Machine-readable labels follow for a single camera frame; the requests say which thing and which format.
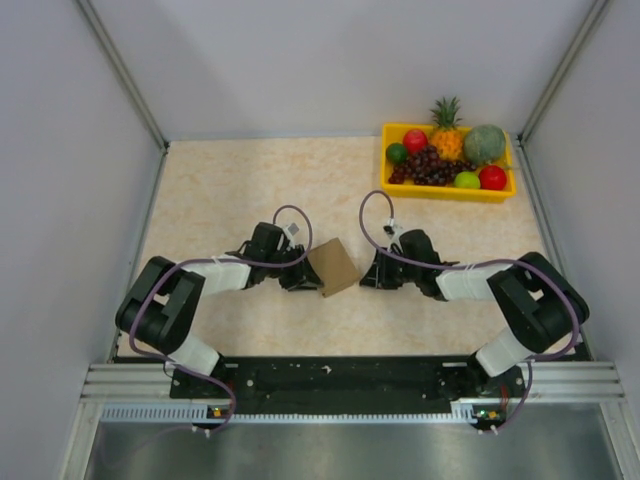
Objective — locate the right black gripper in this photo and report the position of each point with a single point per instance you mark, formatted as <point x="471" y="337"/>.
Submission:
<point x="378" y="275"/>

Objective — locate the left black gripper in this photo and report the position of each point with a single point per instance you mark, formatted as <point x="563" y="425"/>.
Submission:
<point x="302" y="277"/>

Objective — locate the brown cardboard box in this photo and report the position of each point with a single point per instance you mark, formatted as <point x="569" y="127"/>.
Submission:
<point x="334" y="267"/>

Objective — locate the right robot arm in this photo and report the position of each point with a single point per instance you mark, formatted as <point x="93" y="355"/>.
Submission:
<point x="539" y="305"/>

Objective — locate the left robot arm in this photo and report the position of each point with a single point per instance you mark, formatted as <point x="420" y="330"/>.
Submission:
<point x="160" y="307"/>

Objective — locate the purple grape bunch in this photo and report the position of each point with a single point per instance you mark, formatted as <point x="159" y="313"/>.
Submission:
<point x="426" y="168"/>

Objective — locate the dark green lime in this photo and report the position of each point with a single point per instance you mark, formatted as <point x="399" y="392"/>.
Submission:
<point x="396" y="153"/>

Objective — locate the light green lime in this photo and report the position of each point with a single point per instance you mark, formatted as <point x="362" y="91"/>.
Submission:
<point x="467" y="180"/>

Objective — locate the red apple back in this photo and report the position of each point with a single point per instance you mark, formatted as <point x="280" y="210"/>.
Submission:
<point x="415" y="140"/>

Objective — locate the red apple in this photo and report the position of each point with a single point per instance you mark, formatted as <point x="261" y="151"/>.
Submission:
<point x="493" y="177"/>
<point x="415" y="140"/>

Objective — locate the yellow plastic tray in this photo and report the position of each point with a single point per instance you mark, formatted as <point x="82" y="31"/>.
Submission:
<point x="395" y="132"/>

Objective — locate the red apple front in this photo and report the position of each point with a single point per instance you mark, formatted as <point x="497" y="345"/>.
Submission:
<point x="493" y="177"/>

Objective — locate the pineapple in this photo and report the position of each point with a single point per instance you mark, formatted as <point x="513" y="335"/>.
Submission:
<point x="446" y="136"/>

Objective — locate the green melon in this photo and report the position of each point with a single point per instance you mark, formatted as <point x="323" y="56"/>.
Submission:
<point x="484" y="144"/>

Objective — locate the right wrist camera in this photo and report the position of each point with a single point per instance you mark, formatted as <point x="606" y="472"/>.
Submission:
<point x="394" y="231"/>

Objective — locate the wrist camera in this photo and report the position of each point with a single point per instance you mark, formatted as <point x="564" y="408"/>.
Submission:
<point x="290" y="231"/>
<point x="394" y="231"/>

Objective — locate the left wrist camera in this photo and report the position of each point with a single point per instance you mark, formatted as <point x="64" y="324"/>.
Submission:
<point x="290" y="231"/>

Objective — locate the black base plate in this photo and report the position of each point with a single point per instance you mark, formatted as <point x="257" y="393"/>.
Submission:
<point x="333" y="385"/>

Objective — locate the white cable duct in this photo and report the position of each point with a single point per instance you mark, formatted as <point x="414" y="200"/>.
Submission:
<point x="202" y="414"/>

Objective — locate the aluminium frame rail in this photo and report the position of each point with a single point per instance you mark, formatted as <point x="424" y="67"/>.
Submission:
<point x="553" y="382"/>

